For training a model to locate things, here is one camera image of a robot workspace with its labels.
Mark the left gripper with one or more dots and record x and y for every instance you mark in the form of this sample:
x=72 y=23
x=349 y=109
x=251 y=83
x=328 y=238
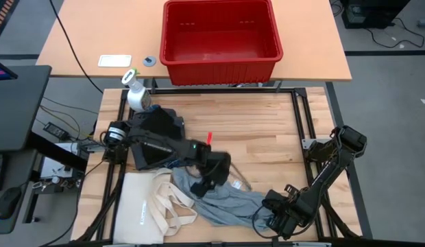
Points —
x=216 y=168

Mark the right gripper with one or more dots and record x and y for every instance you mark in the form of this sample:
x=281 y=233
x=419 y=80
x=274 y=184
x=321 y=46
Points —
x=298 y=211

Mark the light grey small cloth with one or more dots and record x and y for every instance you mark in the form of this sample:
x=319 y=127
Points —
x=229 y=206

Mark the blue plaid pajama pants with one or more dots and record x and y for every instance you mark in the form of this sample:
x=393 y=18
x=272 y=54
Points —
x=175 y=163

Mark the black garment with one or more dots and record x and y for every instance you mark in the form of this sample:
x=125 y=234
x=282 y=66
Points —
x=161 y=123

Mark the red plastic laundry bin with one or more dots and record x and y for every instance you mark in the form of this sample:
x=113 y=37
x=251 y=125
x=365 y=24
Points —
x=219 y=68

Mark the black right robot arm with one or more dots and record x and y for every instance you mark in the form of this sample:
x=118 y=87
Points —
x=336 y=161

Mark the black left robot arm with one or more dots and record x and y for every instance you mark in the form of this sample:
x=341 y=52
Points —
x=157 y=145

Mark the cream canvas tote bag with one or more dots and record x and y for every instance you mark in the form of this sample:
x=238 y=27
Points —
x=137 y=206

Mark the white spray bottle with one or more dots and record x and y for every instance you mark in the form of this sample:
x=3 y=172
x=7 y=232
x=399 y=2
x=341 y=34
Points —
x=137 y=96

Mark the white electronics box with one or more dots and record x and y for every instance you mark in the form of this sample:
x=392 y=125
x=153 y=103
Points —
x=53 y=168

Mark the white rectangular pad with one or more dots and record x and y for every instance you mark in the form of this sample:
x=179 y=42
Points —
x=114 y=60

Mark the black power brick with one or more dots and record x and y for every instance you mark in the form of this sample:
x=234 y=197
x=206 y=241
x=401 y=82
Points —
x=55 y=130

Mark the light wooden desk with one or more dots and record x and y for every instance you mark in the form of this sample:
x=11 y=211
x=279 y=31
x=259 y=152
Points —
x=96 y=27

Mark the black computer mouse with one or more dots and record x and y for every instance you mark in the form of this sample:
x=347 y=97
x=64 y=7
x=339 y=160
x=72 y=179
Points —
x=7 y=202

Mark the black side desk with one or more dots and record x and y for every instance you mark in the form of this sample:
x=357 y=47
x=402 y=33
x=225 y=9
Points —
x=17 y=106

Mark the black computer tower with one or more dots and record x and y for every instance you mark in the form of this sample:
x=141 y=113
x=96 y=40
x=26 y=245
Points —
x=373 y=13

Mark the computer screen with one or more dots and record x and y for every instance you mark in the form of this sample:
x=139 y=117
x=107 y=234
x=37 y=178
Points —
x=1 y=72

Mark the black panel with orange stripes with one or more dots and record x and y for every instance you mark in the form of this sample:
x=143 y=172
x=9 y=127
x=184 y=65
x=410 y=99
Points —
x=3 y=15

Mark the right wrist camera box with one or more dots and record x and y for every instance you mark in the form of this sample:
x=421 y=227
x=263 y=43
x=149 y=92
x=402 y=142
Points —
x=290 y=190

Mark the black aluminium table frame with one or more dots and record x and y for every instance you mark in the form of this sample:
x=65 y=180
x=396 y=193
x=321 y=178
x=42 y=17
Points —
x=298 y=113

